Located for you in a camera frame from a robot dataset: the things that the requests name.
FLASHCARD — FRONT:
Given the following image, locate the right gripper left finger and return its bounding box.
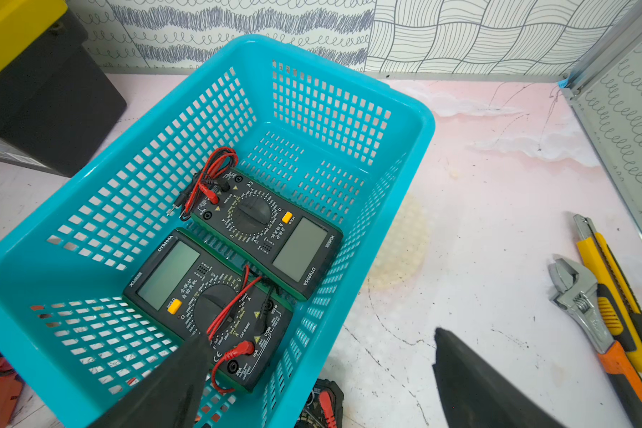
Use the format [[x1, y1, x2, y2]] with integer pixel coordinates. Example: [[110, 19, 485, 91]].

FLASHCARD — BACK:
[[91, 333, 210, 428]]

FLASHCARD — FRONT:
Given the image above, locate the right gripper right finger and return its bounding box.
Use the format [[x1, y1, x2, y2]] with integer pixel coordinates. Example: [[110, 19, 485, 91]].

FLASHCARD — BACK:
[[433, 327, 561, 427]]

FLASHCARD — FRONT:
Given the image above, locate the yellow black toolbox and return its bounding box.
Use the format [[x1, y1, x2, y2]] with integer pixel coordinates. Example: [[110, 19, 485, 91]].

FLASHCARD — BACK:
[[0, 1, 127, 178]]

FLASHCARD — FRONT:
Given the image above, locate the dark green multimeter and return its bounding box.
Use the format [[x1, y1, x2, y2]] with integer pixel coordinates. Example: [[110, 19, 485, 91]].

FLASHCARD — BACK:
[[124, 228, 294, 394], [190, 169, 343, 301]]

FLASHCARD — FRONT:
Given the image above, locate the small black multimeter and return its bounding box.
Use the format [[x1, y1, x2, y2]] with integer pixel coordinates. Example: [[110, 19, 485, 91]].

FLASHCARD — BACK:
[[294, 379, 344, 428]]

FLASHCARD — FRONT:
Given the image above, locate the teal plastic basket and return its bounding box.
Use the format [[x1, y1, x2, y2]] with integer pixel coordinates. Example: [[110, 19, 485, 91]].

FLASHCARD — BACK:
[[0, 36, 435, 427]]

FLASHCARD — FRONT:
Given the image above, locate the yellow utility knife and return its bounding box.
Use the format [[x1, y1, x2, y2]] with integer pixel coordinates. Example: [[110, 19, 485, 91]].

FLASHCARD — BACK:
[[572, 214, 642, 373]]

